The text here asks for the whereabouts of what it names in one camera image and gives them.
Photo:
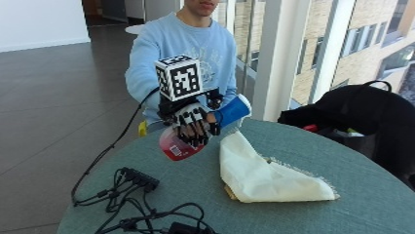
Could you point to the yellow chair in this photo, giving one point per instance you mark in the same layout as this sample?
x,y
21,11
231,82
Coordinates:
x,y
142,128

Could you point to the white cube with black markers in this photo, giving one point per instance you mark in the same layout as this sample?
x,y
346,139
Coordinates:
x,y
181,78

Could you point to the black multi-port hub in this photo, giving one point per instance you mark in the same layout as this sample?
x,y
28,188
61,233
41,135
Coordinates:
x,y
138,178

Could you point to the cream cloth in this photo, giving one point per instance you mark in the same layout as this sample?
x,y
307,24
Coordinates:
x,y
259,175

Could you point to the tan flat pad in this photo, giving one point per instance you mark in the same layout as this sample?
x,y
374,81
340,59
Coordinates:
x,y
230,192

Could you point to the red item in bag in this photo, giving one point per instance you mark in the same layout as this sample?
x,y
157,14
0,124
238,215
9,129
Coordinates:
x,y
308,127

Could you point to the white window pillar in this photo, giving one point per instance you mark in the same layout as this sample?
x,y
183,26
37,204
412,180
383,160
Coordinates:
x,y
278,58

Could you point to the light blue sweatshirt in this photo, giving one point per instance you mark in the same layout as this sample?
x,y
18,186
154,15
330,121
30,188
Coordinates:
x,y
185,45

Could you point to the black power adapter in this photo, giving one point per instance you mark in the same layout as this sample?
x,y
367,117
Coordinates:
x,y
185,228

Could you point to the green and white item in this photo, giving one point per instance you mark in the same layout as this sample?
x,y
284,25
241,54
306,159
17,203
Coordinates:
x,y
352,133

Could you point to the white round table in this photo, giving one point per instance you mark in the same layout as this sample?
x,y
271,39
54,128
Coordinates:
x,y
134,29

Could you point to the black bag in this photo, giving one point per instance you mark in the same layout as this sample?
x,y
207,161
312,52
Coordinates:
x,y
371,120

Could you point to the black glove camera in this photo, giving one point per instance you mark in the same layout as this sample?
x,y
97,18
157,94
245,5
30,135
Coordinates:
x,y
214,98

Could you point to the white slanted window post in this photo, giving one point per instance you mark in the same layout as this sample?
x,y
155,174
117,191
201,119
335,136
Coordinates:
x,y
330,48

